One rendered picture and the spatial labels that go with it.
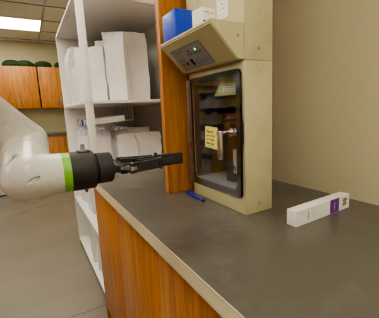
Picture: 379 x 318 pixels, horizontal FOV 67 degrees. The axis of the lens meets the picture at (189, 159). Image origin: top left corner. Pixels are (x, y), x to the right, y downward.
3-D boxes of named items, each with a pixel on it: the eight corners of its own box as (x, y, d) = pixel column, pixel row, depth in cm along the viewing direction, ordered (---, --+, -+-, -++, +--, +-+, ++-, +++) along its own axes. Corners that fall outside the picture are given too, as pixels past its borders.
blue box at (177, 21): (187, 45, 106) (186, 19, 104) (202, 39, 97) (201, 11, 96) (163, 43, 101) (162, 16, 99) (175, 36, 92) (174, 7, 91)
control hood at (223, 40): (188, 74, 109) (187, 47, 107) (244, 59, 81) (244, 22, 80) (161, 73, 104) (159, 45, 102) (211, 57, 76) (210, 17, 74)
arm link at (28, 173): (4, 217, 60) (-7, 179, 53) (2, 178, 68) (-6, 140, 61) (74, 204, 66) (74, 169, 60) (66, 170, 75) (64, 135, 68)
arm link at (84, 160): (69, 189, 72) (75, 199, 64) (64, 143, 70) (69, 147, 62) (95, 185, 75) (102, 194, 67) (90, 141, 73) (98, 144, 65)
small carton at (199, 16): (204, 34, 90) (204, 14, 89) (215, 30, 87) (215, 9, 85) (192, 32, 88) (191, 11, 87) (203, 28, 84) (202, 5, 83)
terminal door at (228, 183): (194, 181, 115) (189, 79, 108) (243, 199, 89) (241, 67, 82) (192, 181, 115) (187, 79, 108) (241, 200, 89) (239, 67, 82)
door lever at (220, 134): (234, 158, 89) (228, 157, 91) (234, 128, 88) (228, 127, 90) (220, 160, 87) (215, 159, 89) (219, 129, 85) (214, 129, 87)
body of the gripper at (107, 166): (97, 155, 65) (136, 151, 70) (90, 151, 73) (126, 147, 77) (100, 187, 67) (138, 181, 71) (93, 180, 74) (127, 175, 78)
